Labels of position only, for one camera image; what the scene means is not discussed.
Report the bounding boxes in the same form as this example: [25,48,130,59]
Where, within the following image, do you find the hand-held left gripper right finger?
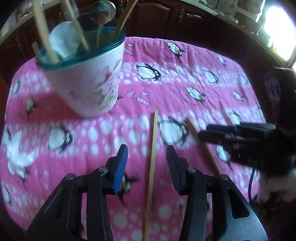
[166,145,269,241]

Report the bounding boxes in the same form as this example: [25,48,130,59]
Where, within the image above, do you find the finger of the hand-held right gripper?
[206,123,277,137]
[198,131,238,149]

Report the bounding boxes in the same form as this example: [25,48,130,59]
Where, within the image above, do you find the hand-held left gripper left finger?
[24,144,129,241]

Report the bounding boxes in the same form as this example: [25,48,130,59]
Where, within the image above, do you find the wooden chopstick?
[186,118,222,177]
[63,0,90,51]
[32,0,59,64]
[143,110,159,241]
[112,0,139,41]
[31,42,44,64]

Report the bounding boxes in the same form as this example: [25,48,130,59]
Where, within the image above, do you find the white floral cup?
[35,13,127,118]

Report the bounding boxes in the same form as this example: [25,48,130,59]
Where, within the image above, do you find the metal spoon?
[89,0,117,47]

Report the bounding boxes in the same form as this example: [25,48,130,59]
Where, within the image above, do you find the person's right forearm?
[256,158,296,207]

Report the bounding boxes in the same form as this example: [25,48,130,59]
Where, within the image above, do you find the pink penguin blanket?
[0,36,266,241]

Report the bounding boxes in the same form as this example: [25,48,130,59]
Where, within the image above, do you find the bright window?
[261,0,296,63]

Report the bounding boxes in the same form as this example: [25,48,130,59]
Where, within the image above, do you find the white kitchen containers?
[203,0,264,24]

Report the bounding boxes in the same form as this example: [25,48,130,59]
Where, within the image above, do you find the black cable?
[247,167,262,204]

